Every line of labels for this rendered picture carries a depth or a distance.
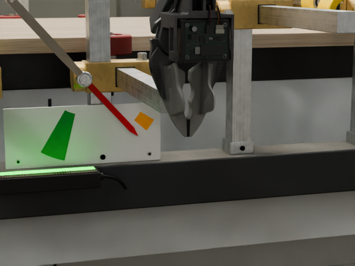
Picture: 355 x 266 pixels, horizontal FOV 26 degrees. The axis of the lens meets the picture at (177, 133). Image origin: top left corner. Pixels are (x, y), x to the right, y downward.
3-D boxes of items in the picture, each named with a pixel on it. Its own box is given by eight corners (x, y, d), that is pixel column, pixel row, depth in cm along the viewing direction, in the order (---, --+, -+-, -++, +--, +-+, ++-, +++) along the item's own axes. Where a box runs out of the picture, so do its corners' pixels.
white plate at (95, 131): (160, 160, 132) (160, 102, 130) (6, 170, 125) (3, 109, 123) (160, 159, 132) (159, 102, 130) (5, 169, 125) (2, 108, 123)
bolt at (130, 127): (145, 132, 128) (85, 68, 123) (134, 142, 128) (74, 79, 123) (142, 130, 130) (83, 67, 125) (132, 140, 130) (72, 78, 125)
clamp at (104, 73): (154, 91, 129) (154, 60, 128) (74, 94, 126) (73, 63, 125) (146, 86, 135) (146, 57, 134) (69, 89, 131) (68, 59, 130)
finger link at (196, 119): (199, 143, 90) (199, 65, 88) (184, 134, 95) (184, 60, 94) (224, 142, 91) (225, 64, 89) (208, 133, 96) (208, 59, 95)
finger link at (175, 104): (173, 145, 89) (173, 66, 87) (160, 135, 95) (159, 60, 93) (199, 143, 90) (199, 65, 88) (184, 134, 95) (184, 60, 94)
